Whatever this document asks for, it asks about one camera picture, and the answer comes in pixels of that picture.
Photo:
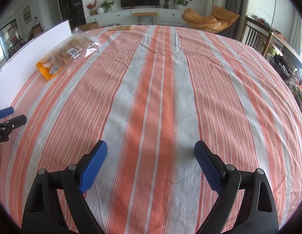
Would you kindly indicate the clear bag brown biscuits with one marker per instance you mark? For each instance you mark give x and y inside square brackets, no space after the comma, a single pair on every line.
[76,47]

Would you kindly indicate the yellow bordered snack pouch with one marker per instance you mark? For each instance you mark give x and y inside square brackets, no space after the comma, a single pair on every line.
[47,69]

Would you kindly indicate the white cardboard box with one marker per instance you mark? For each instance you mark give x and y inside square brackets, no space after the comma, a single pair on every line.
[18,69]

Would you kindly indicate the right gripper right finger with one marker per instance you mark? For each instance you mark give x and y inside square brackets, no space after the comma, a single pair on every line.
[257,213]

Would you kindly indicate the green plant beside flowers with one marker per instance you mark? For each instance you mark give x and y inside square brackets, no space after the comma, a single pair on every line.
[107,5]

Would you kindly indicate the black tall cabinet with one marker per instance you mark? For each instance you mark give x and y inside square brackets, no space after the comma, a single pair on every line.
[73,12]

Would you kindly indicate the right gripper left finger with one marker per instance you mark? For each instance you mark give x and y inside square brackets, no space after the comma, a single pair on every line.
[43,213]

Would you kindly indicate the green potted plant right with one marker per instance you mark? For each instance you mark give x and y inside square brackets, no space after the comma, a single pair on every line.
[181,4]

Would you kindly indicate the small wooden bench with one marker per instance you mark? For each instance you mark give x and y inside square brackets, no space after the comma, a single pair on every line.
[150,16]

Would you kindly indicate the striped orange grey tablecloth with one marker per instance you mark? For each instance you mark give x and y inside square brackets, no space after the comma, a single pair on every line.
[151,93]

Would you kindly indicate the orange lounge chair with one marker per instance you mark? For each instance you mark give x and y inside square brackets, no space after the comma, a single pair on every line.
[219,20]

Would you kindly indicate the small snack packet far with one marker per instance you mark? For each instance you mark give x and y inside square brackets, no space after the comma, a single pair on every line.
[122,28]

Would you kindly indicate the white tv cabinet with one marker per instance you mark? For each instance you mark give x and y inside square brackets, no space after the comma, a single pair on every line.
[125,17]

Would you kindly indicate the red flower vase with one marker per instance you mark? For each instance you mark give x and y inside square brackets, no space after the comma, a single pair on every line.
[92,7]

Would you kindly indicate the brown cardboard box floor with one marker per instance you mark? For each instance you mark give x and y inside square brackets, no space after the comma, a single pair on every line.
[88,26]

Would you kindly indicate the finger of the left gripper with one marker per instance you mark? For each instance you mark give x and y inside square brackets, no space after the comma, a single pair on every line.
[6,112]
[13,123]

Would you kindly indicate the dark wooden dining chair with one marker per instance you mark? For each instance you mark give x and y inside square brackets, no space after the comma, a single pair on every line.
[256,35]

